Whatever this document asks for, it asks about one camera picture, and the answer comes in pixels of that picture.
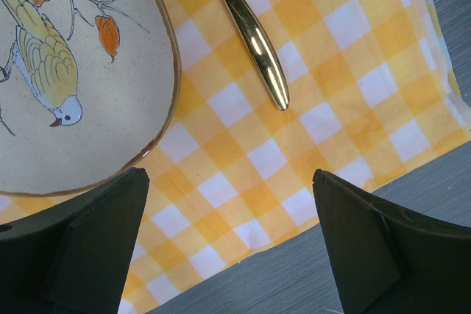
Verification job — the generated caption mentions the cream plate with branch pattern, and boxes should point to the cream plate with branch pattern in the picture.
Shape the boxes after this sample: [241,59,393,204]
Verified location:
[1,0,181,196]

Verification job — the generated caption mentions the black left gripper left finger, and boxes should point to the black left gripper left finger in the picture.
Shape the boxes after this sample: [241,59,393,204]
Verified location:
[1,168,149,313]

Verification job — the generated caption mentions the gold knife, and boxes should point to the gold knife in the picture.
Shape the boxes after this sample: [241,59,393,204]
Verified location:
[223,0,290,111]

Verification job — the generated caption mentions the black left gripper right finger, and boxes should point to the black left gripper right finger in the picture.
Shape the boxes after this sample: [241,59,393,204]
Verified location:
[313,169,470,313]

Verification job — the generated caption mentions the yellow white checkered cloth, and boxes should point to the yellow white checkered cloth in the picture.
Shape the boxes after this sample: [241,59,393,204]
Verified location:
[1,0,470,313]

